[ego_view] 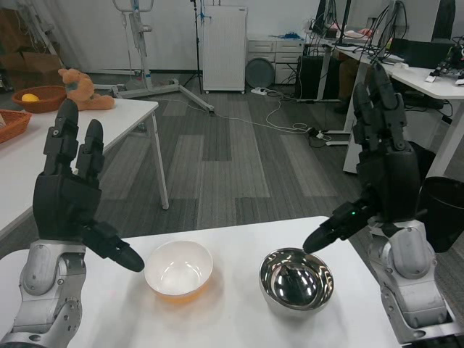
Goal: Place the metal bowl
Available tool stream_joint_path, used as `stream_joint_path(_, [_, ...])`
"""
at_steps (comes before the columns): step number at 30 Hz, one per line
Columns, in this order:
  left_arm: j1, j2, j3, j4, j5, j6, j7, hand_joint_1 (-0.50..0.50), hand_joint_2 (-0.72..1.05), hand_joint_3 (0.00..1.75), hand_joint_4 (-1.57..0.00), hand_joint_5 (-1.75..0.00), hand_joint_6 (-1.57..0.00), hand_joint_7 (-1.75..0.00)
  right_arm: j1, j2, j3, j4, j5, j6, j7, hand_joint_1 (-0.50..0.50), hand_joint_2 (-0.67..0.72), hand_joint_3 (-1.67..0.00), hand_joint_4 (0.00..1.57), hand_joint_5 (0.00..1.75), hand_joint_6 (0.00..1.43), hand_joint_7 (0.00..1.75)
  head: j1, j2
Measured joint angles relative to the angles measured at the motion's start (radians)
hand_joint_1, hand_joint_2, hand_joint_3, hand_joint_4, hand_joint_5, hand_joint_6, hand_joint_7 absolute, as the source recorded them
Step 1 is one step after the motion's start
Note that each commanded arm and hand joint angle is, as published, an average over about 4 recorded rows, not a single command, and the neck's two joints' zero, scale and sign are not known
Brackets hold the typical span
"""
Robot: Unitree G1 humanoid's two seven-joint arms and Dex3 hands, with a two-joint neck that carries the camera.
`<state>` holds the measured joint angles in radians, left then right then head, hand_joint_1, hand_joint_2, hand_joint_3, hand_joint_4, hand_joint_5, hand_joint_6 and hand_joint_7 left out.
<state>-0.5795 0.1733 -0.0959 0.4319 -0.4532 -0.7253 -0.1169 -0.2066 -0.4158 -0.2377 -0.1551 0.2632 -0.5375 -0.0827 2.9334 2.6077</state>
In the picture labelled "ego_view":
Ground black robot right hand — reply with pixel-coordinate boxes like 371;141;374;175
302;61;422;254

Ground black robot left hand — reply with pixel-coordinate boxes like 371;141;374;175
33;98;146;273

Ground shiny metal bowl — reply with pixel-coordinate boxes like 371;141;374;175
258;246;335;312

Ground brown bowl with lemon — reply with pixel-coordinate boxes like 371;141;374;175
11;85;68;115

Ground white bowl orange outside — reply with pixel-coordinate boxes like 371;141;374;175
144;240;215;305

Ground black waste bin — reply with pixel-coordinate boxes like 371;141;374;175
416;175;464;254

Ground black floor power strip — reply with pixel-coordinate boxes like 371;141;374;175
307;126;334;141

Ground rectangular orange wicker basket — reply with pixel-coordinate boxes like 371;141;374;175
0;109;33;144

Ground white side table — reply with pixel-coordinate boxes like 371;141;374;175
0;96;170;251

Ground orange plush toy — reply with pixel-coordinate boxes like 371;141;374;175
57;67;117;112

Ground black computer tower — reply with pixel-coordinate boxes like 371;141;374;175
297;54;342;101

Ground black laptop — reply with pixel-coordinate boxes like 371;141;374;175
389;37;456;70

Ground small electronics board assembly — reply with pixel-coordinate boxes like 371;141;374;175
426;35;464;87

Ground white long office desk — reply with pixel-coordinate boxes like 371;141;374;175
303;36;378;146

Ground brown cardboard boxes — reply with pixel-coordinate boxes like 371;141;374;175
0;7;65;91

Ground pink cloth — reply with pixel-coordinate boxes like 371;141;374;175
343;27;375;39

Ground white wheeled lift stand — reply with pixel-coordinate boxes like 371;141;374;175
93;0;216;115

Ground white drawer cabinet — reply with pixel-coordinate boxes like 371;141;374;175
246;38;306;88

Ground grey round tray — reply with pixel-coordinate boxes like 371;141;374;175
246;57;276;88

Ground black tripod stand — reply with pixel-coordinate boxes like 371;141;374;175
180;0;204;96

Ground white perforated cabinet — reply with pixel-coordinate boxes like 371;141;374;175
202;4;249;94

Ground white floor cable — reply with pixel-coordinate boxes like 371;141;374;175
212;92;317;136

